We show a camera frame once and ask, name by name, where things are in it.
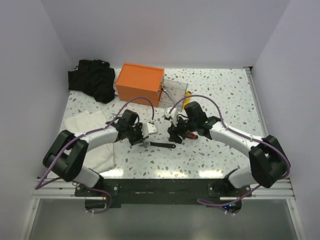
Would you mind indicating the orange drawer box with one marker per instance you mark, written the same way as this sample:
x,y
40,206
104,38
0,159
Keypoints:
x,y
136,80

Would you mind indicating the black cloth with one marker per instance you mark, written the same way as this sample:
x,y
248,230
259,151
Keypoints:
x,y
94,78

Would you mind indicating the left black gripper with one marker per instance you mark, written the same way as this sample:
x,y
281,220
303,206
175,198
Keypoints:
x,y
140,138

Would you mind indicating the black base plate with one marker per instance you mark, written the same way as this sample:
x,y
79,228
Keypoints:
x,y
96,198

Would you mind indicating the small silver combination wrench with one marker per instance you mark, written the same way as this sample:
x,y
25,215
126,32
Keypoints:
x,y
113,115

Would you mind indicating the yellow utility knife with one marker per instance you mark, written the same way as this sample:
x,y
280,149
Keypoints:
x,y
187,100

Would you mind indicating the aluminium frame rail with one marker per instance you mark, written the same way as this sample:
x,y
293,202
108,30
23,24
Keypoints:
x,y
195,188

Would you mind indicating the black-handled adjustable wrench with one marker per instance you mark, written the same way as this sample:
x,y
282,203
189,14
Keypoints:
x,y
147,143

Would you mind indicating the clear acrylic drawer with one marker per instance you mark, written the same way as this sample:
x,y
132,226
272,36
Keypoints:
x,y
170,91

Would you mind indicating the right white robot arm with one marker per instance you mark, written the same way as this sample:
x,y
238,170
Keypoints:
x,y
214,129

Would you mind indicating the right side aluminium rail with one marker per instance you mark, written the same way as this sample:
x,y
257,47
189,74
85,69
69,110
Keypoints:
x,y
262,120

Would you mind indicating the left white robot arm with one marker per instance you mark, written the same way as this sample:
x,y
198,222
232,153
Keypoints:
x,y
67,154

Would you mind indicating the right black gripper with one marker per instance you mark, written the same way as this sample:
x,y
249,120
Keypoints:
x,y
173,132

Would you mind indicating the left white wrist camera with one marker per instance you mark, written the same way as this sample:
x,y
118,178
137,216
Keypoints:
x,y
149,129

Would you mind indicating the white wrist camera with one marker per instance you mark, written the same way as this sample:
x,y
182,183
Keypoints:
x,y
149,129
171,114

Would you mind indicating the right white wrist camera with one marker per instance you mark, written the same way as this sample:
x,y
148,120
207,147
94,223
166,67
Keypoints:
x,y
171,114

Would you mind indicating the red black utility knife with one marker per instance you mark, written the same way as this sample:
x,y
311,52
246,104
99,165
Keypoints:
x,y
191,135

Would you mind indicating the white folded towel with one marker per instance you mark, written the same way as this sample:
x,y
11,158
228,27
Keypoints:
x,y
100,154

